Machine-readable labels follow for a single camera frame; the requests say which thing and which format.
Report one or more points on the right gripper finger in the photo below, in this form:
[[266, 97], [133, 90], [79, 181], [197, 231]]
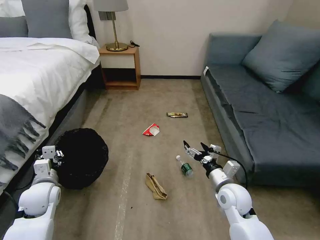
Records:
[[205, 148], [191, 151]]

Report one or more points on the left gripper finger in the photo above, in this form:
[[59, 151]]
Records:
[[59, 153], [59, 163]]

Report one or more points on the black trash bin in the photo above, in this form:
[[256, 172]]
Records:
[[82, 160]]

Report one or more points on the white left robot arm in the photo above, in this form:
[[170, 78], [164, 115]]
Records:
[[35, 200]]

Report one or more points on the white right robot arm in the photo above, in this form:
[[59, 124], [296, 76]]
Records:
[[235, 200]]

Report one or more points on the green label plastic bottle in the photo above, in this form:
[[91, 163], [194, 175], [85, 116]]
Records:
[[185, 168]]

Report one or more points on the grey bed base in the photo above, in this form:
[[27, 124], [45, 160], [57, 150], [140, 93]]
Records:
[[67, 115]]

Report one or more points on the dark snack bar wrapper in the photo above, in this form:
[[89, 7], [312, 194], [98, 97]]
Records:
[[177, 114]]

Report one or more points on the grey fringed throw blanket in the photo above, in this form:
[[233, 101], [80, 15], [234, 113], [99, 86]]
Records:
[[13, 125]]

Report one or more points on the red and white carton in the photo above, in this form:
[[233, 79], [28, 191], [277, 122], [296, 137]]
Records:
[[151, 130]]

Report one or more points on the crumpled brown paper bag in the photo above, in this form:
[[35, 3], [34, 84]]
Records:
[[156, 187]]

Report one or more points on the blue-grey sofa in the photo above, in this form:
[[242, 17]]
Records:
[[270, 120]]

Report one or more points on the white sofa tag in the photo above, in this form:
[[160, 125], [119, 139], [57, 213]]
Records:
[[206, 71]]

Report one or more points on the white bed duvet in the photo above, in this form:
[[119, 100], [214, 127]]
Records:
[[42, 72]]

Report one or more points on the dark headboard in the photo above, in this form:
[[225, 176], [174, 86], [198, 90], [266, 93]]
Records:
[[96, 72]]

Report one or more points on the wooden nightstand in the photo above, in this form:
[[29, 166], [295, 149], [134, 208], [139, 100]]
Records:
[[120, 55]]

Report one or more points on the large blue-grey cushion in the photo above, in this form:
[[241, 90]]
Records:
[[282, 55]]

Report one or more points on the dark blue-grey cushion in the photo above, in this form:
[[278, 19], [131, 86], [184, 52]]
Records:
[[313, 86]]

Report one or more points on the small grey pillow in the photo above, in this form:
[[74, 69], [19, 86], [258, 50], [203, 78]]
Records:
[[12, 27]]

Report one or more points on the white pillow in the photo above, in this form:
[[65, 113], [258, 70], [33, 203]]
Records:
[[80, 20]]

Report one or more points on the large grey pillow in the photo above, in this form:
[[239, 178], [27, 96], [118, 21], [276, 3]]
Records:
[[47, 18]]

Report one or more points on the brass table lamp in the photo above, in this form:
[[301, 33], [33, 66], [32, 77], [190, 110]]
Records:
[[113, 27]]

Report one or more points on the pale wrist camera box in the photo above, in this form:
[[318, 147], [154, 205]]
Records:
[[48, 151], [215, 149]]

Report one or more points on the grey wall switch plate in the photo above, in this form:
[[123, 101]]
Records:
[[107, 15]]

